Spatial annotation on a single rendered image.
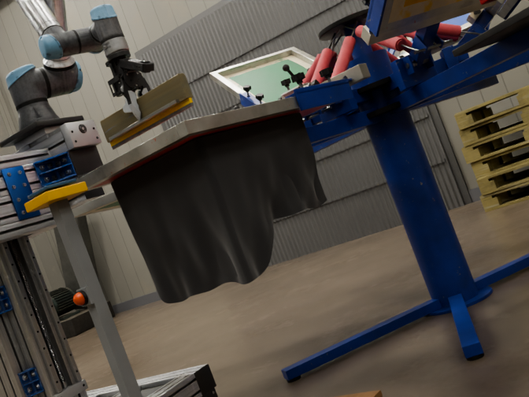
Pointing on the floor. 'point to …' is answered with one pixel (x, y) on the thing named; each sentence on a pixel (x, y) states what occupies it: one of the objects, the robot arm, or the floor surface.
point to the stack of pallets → (497, 150)
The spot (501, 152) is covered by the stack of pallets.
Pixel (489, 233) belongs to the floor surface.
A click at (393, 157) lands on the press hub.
